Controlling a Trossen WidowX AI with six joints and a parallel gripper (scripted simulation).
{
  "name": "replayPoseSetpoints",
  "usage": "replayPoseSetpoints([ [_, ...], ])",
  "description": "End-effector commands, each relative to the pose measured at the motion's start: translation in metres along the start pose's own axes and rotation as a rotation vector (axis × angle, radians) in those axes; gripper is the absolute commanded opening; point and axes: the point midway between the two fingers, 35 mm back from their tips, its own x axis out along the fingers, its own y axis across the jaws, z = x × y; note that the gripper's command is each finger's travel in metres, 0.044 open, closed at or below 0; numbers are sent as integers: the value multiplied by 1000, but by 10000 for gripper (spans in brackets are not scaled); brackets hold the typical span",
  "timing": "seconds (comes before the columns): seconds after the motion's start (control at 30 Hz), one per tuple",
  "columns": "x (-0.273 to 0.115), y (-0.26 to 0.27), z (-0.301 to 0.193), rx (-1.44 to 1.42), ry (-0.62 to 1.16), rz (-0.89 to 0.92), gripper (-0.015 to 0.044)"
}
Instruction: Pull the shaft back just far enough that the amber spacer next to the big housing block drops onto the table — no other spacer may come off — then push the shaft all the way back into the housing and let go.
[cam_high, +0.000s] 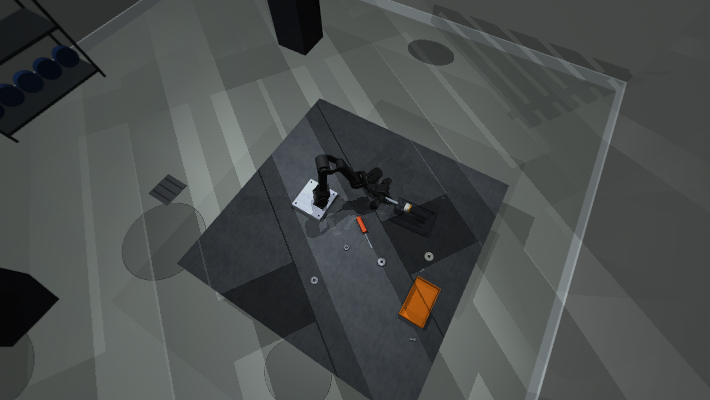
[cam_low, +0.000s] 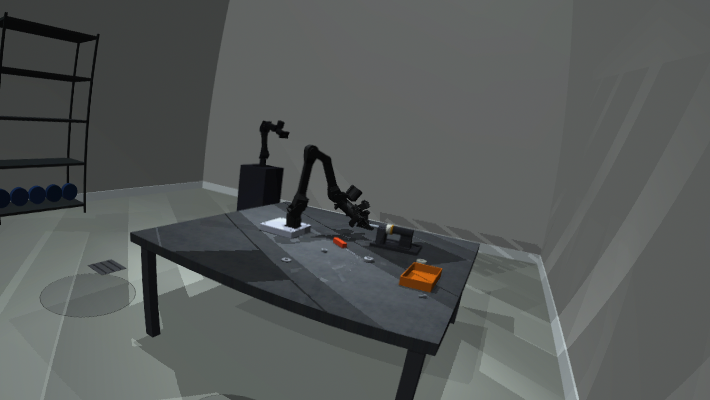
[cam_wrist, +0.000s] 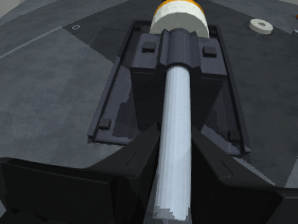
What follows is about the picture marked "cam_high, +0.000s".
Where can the orange rectangular tray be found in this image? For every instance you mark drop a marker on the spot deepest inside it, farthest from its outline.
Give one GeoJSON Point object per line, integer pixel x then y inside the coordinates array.
{"type": "Point", "coordinates": [419, 302]}

